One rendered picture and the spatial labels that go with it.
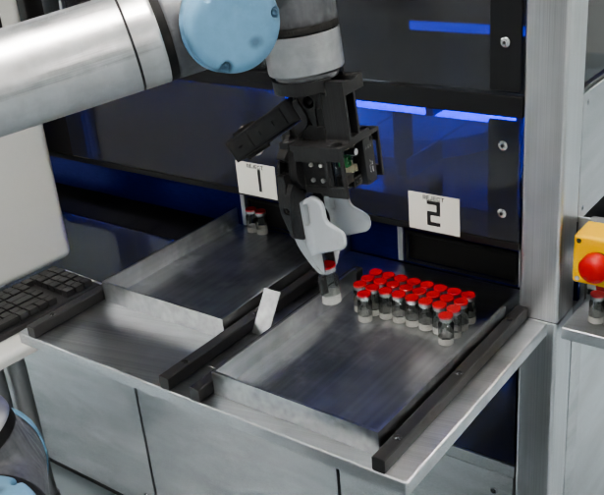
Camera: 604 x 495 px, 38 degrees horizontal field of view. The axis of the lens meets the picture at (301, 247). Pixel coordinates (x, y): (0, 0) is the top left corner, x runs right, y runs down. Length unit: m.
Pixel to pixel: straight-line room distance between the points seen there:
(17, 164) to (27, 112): 1.08
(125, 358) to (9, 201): 0.55
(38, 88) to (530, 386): 0.94
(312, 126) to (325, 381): 0.44
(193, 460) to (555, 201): 1.10
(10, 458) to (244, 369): 0.40
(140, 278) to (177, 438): 0.59
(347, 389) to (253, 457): 0.72
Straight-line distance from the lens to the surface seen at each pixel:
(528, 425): 1.44
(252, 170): 1.51
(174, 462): 2.09
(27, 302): 1.67
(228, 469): 1.97
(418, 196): 1.34
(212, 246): 1.62
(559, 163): 1.22
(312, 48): 0.84
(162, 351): 1.32
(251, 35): 0.67
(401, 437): 1.07
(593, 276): 1.23
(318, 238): 0.91
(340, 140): 0.86
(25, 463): 0.97
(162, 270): 1.56
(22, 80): 0.67
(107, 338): 1.38
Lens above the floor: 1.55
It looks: 25 degrees down
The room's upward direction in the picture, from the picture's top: 5 degrees counter-clockwise
